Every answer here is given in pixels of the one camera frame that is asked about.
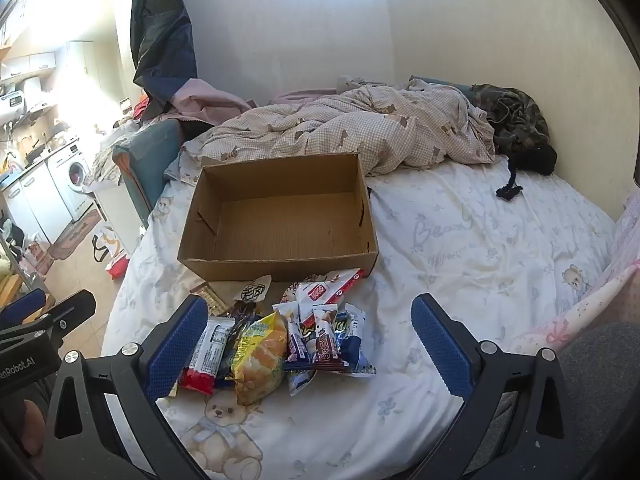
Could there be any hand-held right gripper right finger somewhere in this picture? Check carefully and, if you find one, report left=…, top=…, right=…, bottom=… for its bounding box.
left=400, top=293, right=616, bottom=480

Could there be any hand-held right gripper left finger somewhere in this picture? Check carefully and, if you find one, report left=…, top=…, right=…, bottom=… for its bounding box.
left=42, top=294, right=211, bottom=480

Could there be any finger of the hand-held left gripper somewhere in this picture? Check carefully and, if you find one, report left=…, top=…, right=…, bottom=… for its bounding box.
left=0, top=287, right=48, bottom=330
left=30, top=290, right=97, bottom=337

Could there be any yellow green snack packet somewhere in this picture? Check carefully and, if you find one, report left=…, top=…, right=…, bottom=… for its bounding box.
left=231, top=310, right=290, bottom=407

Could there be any dark braised meat packet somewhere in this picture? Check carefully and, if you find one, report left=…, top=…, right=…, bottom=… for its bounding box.
left=235, top=275, right=273, bottom=306

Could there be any brown cardboard box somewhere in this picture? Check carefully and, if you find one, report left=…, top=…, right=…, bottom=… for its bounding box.
left=177, top=152, right=379, bottom=282

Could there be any person's left hand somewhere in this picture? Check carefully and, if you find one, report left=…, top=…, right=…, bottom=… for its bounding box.
left=19, top=400, right=53, bottom=457

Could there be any white red chocolate bar packet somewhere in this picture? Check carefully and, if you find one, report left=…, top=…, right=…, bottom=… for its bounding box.
left=177, top=316, right=236, bottom=395

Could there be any dark purple snack packet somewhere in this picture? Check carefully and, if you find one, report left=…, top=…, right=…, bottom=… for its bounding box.
left=217, top=305, right=261, bottom=386

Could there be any tan cracker packet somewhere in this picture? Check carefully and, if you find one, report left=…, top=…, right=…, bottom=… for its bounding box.
left=189, top=282, right=233, bottom=317

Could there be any white red shopping bag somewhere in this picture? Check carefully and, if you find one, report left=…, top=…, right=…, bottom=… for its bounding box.
left=91, top=225, right=132, bottom=278

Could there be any brown patterned rug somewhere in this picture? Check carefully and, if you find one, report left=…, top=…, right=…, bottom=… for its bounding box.
left=47, top=208, right=103, bottom=261

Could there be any blue white snack packet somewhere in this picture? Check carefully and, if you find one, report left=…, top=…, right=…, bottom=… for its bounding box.
left=335, top=304, right=377, bottom=376

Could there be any printed bed sheet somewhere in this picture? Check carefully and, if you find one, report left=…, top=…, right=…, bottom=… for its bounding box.
left=100, top=160, right=618, bottom=480

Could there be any white kitchen cabinet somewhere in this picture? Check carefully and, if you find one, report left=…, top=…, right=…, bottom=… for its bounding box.
left=0, top=162, right=73, bottom=246

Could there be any white side cabinet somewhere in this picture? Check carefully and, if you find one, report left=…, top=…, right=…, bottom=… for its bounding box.
left=95, top=180, right=141, bottom=256

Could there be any white packet with red border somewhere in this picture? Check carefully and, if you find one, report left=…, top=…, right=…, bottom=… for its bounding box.
left=325, top=267, right=363, bottom=303

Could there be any brown white snack packet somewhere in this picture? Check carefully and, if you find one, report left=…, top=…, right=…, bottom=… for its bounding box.
left=312, top=305, right=351, bottom=370

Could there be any white washing machine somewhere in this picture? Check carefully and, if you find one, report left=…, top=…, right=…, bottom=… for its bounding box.
left=47, top=146, right=96, bottom=223

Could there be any white packet with red print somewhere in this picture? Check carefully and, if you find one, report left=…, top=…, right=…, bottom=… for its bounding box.
left=282, top=281, right=331, bottom=311

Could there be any patterned cloth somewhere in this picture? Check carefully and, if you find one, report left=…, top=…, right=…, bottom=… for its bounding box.
left=90, top=135, right=132, bottom=183

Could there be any pink printed blanket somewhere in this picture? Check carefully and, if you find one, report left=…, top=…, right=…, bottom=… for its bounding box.
left=505, top=195, right=640, bottom=356

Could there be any person's right trouser leg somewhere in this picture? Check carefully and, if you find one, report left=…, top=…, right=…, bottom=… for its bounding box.
left=500, top=322, right=640, bottom=480

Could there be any teal chair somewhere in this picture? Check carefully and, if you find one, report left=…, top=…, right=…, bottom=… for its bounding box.
left=112, top=117, right=187, bottom=216

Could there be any white water heater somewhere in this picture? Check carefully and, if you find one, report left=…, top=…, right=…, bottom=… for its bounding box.
left=0, top=87, right=43, bottom=116

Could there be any checked duvet with bears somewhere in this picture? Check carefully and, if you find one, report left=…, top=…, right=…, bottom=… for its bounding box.
left=165, top=77, right=497, bottom=181

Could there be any camouflage cloth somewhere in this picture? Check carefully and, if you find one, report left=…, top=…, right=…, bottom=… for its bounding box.
left=470, top=82, right=551, bottom=161

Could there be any pink cloth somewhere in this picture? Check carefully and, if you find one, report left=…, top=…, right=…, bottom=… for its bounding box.
left=167, top=77, right=256, bottom=123

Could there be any blue pillow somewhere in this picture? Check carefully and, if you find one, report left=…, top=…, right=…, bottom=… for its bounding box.
left=407, top=76, right=473, bottom=98

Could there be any dark hanging jacket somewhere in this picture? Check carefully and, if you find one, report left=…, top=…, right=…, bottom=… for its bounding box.
left=130, top=0, right=197, bottom=116

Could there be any black cloth with strap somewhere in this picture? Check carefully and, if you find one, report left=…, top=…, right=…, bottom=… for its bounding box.
left=495, top=145, right=558, bottom=202

